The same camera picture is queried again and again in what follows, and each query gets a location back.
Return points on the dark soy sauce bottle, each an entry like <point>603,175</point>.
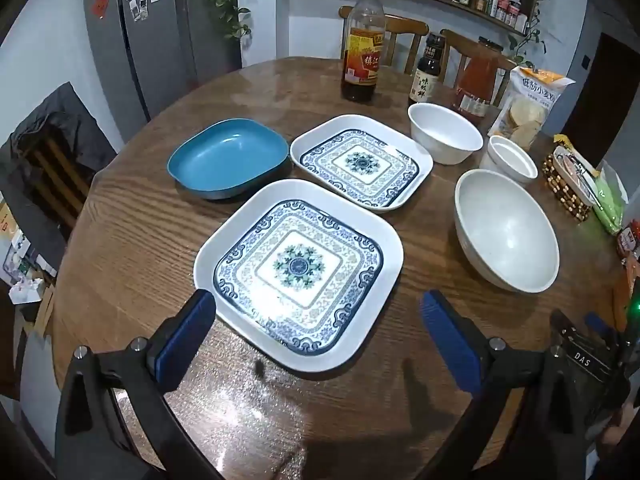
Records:
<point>425,80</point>

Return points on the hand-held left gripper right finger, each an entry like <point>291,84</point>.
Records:
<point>450,345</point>

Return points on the wooden slatted chair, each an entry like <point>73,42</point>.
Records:
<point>52,175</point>

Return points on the white plastic object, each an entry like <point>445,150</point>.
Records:
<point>27,291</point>

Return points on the row of spice jars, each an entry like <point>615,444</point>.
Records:
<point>502,10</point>

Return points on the yellow cap vinegar bottle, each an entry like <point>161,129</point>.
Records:
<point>362,60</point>

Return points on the beaded wooden trivet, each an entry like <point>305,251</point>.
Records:
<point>562,197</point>

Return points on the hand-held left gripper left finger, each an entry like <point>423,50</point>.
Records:
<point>185,340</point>

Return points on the red sauce jar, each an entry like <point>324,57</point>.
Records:
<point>629,240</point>

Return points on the red paper sticker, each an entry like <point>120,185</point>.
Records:
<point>101,6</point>

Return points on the yellow packet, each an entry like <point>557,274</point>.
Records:
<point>565,141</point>

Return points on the small white ramekin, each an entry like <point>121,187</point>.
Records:
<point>510,157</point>

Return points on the wooden dining chair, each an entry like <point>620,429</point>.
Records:
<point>400,35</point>
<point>465,45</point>

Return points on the small blue patterned square plate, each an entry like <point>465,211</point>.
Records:
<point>360,162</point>

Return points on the grey refrigerator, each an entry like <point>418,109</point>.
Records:
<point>160,45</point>

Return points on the dark jacket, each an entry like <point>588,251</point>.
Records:
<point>60,120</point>

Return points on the large blue patterned square plate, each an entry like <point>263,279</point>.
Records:
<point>300,265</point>

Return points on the dark wooden door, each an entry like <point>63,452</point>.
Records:
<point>600,105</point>

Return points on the white utensil tray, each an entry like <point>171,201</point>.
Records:
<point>577,175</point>

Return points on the green plastic bag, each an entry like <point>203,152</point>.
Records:
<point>611,200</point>

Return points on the medium white bowl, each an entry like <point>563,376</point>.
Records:
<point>442,130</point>

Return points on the blue square dish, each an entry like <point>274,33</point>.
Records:
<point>225,152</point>

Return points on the flour bag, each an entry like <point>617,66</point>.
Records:
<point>530,105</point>

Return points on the large white bowl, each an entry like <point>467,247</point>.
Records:
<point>505,230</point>

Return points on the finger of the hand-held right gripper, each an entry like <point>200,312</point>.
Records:
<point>560,325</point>
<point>599,322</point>

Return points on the orange sauce bottle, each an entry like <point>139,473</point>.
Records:
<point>475,90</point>

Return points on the trailing shelf plant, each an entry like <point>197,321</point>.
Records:
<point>530,35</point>

